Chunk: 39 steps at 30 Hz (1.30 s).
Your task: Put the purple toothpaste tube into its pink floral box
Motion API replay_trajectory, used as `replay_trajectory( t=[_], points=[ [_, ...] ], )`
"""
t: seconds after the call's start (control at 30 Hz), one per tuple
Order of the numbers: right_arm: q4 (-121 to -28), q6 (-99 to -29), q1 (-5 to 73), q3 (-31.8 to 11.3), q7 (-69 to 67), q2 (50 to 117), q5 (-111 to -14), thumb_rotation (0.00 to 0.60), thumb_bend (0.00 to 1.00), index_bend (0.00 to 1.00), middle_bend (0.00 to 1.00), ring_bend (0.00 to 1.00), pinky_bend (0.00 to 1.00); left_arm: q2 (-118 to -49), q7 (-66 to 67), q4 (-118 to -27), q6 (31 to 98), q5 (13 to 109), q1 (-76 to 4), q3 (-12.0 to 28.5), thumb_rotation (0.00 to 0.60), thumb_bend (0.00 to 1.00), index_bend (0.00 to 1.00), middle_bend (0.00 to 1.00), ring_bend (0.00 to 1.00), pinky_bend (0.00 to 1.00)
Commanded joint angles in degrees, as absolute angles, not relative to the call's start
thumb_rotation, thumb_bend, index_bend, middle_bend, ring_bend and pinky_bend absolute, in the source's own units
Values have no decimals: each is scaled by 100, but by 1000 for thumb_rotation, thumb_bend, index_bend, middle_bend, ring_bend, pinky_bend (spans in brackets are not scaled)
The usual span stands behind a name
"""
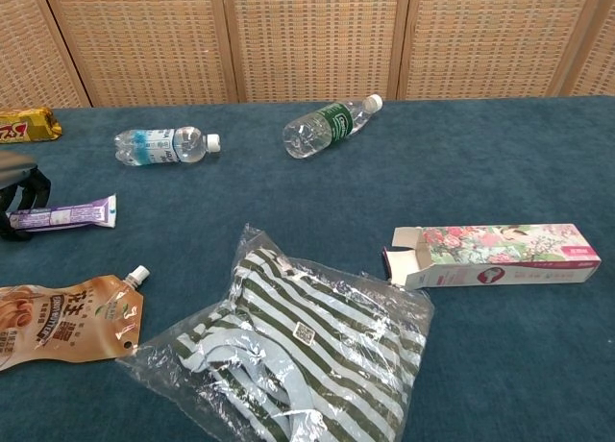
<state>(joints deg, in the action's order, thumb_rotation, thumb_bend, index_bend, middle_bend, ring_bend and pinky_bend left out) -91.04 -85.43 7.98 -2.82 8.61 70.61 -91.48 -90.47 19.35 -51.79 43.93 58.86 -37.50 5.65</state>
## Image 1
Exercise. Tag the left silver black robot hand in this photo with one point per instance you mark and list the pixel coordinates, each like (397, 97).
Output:
(19, 161)

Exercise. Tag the purple white toothpaste tube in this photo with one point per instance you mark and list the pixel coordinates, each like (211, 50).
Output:
(72, 215)

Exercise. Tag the floral carton box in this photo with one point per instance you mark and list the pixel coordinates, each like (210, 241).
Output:
(504, 254)

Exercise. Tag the gold snack package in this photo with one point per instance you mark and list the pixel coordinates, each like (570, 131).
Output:
(29, 125)

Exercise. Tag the clear bottle blue label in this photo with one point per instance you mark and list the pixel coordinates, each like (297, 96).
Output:
(158, 146)

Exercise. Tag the brown spout pouch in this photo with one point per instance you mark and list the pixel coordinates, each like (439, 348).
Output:
(72, 322)

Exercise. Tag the clear bottle green label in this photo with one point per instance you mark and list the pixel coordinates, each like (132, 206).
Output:
(319, 130)

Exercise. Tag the woven bamboo folding screen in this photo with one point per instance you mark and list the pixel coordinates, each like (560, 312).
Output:
(312, 38)

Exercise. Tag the striped cloth in plastic bag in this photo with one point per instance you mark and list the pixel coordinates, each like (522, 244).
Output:
(298, 346)

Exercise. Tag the teal table cover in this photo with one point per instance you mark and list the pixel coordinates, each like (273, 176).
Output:
(480, 163)

